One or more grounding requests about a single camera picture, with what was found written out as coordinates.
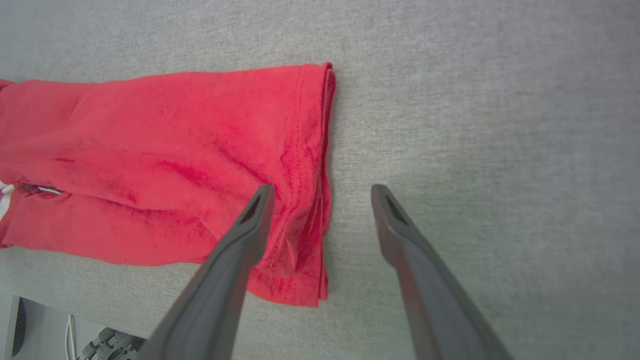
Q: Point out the dark curved floor object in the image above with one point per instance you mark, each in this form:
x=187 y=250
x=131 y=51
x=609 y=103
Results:
x=19 y=330

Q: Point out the red white-trimmed jersey garment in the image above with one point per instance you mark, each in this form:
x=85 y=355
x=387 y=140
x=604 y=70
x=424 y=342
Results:
x=150 y=125

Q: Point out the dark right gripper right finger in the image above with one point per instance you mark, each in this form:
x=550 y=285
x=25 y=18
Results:
x=435 y=300

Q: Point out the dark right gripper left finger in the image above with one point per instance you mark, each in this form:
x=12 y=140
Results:
x=220 y=300

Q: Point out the grey robot wheel base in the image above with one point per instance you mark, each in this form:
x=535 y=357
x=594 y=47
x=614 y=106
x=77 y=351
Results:
x=112 y=347

